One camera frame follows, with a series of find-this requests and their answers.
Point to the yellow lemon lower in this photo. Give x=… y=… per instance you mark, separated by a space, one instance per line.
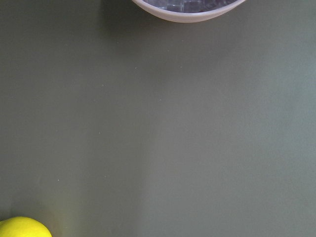
x=23 y=227

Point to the pink ice bowl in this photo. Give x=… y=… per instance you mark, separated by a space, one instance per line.
x=187 y=11

